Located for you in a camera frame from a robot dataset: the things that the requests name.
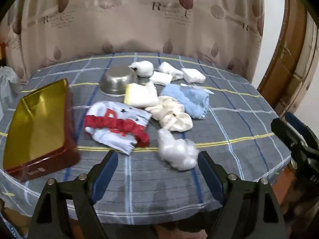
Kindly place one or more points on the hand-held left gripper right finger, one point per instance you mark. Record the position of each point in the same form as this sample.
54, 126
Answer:
211, 178

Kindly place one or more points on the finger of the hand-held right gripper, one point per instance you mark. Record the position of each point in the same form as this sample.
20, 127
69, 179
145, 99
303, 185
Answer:
297, 122
286, 134

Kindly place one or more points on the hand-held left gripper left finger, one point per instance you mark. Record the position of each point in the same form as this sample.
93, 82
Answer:
104, 176

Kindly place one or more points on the clear plastic bag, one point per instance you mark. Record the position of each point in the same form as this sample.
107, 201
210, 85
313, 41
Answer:
174, 149

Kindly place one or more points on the red scrunchie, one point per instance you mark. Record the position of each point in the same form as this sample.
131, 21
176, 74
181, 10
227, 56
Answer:
112, 124

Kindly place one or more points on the cream satin scrunchie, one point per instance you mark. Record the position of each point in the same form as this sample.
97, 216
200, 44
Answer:
179, 122
163, 105

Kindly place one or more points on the white printed cloth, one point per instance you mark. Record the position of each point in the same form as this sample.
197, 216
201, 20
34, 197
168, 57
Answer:
104, 109

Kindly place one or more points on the blue fluffy towel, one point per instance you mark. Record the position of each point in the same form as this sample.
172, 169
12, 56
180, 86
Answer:
187, 99

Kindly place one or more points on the gold tin box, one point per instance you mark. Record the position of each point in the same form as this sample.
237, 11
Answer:
37, 119

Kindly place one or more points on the yellow white cloth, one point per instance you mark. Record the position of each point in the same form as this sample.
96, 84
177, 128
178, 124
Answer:
142, 95

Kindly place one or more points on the white foam block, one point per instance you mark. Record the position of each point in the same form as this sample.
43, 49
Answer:
193, 75

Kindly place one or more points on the white pad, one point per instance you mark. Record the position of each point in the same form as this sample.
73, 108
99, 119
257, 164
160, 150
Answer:
160, 77

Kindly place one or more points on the grey plaid tablecloth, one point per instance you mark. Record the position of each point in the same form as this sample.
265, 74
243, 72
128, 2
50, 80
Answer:
236, 129

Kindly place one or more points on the wooden door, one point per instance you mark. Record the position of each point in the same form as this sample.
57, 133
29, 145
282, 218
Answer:
286, 67

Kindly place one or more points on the steel bowl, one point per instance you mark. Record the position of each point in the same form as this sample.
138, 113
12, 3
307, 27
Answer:
117, 79

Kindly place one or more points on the white fluffy cotton ball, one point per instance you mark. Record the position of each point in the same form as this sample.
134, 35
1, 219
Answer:
143, 67

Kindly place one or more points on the white rolled cloth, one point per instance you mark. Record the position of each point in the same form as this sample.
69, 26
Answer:
168, 69

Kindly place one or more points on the beige printed curtain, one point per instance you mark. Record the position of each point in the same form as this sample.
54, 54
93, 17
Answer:
149, 29

